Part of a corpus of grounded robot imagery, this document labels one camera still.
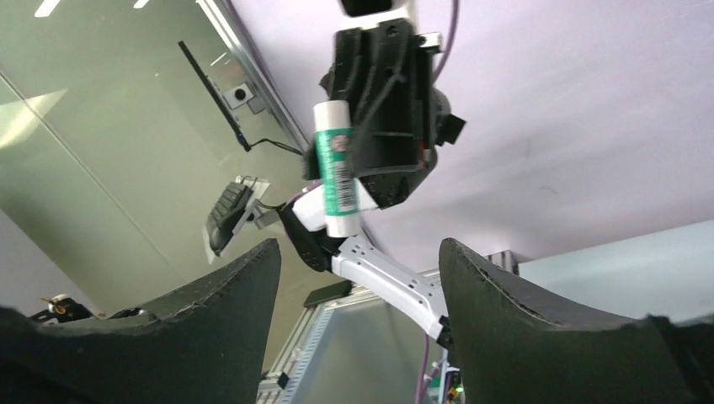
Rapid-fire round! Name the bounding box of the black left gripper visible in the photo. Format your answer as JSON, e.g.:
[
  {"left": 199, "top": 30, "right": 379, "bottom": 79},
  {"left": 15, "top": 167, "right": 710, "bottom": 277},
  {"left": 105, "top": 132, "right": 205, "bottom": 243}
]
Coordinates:
[{"left": 303, "top": 19, "right": 448, "bottom": 209}]

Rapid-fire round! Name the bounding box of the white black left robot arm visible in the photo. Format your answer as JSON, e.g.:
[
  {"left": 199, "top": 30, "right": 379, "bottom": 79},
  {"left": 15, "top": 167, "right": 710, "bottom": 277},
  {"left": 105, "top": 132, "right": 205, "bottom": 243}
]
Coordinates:
[{"left": 279, "top": 18, "right": 465, "bottom": 348}]

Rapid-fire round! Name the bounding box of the aluminium frame rail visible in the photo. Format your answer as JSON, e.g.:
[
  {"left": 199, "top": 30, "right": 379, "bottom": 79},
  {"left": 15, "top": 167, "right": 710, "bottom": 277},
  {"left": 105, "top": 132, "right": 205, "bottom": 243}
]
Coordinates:
[{"left": 256, "top": 251, "right": 520, "bottom": 404}]

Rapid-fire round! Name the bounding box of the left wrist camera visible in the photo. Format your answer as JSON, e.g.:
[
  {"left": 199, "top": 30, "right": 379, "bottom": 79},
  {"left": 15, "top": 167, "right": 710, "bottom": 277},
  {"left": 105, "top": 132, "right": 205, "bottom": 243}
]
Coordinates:
[{"left": 339, "top": 0, "right": 418, "bottom": 29}]

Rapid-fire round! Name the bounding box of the black monitor on mount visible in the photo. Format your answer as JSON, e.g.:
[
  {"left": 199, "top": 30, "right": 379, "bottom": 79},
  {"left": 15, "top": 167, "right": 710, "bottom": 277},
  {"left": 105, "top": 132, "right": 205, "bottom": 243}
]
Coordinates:
[{"left": 178, "top": 41, "right": 266, "bottom": 152}]

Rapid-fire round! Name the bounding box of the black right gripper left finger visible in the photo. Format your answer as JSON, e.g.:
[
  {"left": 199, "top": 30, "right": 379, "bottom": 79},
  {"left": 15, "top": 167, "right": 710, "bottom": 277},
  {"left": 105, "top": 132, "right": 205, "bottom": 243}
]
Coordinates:
[{"left": 1, "top": 238, "right": 281, "bottom": 403}]

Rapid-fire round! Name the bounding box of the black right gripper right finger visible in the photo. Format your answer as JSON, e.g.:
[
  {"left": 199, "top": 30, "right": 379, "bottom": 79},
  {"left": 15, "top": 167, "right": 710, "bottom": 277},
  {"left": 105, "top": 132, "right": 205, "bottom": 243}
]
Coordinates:
[{"left": 439, "top": 238, "right": 713, "bottom": 403}]

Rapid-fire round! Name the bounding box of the green white glue stick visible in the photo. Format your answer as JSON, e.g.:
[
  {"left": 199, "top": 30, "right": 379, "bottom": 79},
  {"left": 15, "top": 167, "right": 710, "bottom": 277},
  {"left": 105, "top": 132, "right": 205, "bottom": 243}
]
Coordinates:
[{"left": 313, "top": 100, "right": 360, "bottom": 238}]

